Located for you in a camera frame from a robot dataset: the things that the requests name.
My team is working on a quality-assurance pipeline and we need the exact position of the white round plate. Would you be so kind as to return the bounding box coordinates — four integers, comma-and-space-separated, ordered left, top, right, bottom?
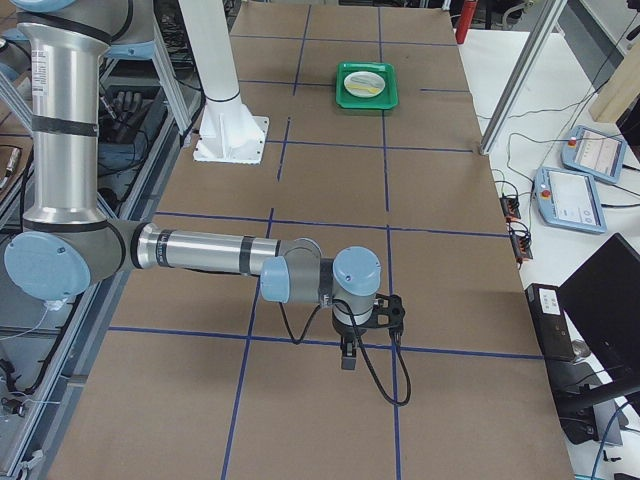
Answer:
343, 71, 386, 95

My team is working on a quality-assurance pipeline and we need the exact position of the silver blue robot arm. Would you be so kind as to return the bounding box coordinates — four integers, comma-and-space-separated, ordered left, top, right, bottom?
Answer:
4, 1, 382, 369

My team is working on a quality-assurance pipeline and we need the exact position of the green plastic tray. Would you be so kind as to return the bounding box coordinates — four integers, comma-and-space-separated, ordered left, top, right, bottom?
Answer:
335, 62, 399, 110

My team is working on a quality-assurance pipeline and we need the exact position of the blue teach pendant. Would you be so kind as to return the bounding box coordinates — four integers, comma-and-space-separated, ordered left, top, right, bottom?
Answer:
561, 125, 627, 185
534, 167, 607, 234

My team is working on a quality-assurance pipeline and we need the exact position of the far blue teach pendant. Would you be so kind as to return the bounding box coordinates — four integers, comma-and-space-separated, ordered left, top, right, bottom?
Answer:
561, 125, 627, 185

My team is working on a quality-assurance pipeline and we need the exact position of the wooden board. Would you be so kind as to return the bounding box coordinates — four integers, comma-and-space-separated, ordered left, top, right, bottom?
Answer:
589, 0, 640, 124

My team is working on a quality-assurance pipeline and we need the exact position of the black computer box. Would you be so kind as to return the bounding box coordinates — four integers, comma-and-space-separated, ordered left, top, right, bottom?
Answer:
525, 283, 582, 364

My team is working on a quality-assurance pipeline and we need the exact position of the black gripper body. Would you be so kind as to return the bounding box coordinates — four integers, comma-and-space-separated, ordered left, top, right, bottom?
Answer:
332, 310, 358, 352

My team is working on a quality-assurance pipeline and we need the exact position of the black monitor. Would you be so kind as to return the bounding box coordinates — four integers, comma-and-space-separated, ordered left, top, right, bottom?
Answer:
559, 233, 639, 381

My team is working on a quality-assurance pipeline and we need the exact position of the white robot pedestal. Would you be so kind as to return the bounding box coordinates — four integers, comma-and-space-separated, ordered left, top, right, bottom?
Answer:
179, 0, 269, 165

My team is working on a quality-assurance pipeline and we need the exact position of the near blue teach pendant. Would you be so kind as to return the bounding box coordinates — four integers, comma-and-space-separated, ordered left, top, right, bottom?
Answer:
534, 167, 607, 234

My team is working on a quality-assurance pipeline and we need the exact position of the yellow plastic spoon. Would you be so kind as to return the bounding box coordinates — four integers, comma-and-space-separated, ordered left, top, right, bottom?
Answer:
345, 84, 382, 98

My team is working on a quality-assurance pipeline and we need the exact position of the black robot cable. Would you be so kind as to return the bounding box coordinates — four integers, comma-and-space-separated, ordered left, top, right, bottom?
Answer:
277, 299, 413, 406

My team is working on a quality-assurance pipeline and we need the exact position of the red cylinder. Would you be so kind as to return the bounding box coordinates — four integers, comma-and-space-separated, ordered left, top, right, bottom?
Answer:
455, 0, 478, 45

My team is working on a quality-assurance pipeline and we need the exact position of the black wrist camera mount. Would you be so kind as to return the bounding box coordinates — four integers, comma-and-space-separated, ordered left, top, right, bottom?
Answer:
365, 293, 405, 337

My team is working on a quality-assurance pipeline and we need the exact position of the aluminium frame post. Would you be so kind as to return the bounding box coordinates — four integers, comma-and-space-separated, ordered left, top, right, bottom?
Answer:
479, 0, 568, 155

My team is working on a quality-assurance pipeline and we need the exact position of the orange black connector block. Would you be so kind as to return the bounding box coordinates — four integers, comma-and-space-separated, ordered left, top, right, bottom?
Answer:
499, 195, 521, 221

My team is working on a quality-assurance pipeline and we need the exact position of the aluminium side frame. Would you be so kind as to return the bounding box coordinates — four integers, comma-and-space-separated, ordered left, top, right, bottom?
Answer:
1, 19, 197, 479

